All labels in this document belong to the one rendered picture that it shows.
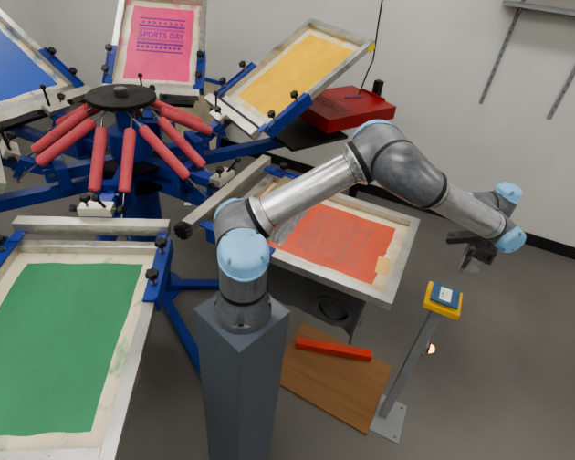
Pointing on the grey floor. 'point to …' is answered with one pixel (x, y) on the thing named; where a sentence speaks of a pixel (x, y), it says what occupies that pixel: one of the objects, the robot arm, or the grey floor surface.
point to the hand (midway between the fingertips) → (459, 269)
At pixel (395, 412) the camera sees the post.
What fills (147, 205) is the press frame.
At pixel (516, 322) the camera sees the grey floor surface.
